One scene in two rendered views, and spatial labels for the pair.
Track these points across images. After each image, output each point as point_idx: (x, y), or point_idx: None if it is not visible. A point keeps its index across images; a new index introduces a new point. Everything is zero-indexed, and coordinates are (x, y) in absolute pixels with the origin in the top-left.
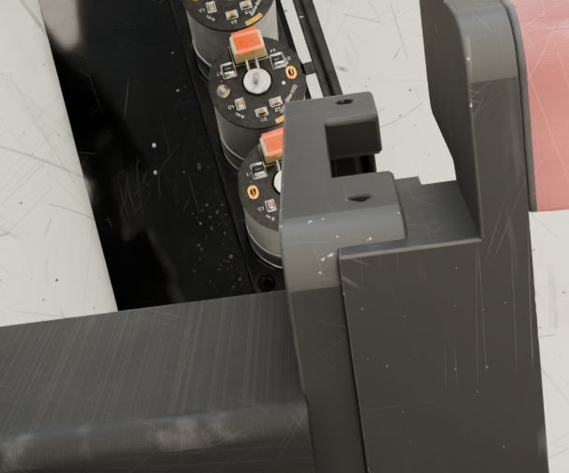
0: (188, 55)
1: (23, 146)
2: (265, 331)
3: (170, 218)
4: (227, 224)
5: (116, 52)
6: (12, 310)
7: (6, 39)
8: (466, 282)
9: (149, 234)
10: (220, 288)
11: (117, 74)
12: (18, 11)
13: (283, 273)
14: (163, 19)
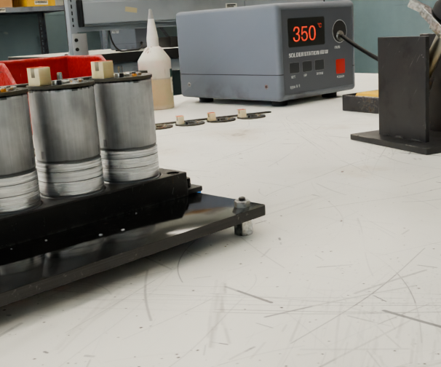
0: (20, 213)
1: (139, 304)
2: None
3: (153, 220)
4: (141, 210)
5: (22, 262)
6: (283, 268)
7: (25, 345)
8: None
9: (172, 221)
10: (187, 202)
11: (44, 257)
12: None
13: (162, 172)
14: None
